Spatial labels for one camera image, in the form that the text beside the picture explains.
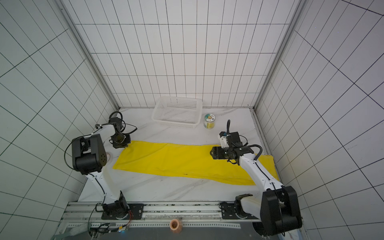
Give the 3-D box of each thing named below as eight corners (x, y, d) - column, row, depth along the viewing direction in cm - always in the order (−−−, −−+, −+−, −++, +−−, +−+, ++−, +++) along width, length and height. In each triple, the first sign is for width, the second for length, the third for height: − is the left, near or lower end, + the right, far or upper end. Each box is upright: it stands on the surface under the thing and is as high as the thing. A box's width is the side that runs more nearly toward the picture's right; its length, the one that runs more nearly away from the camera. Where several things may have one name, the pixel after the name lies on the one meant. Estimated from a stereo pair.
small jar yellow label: (203, 129, 108) (204, 122, 101) (203, 120, 113) (204, 113, 107) (214, 129, 108) (215, 122, 101) (213, 120, 113) (214, 113, 107)
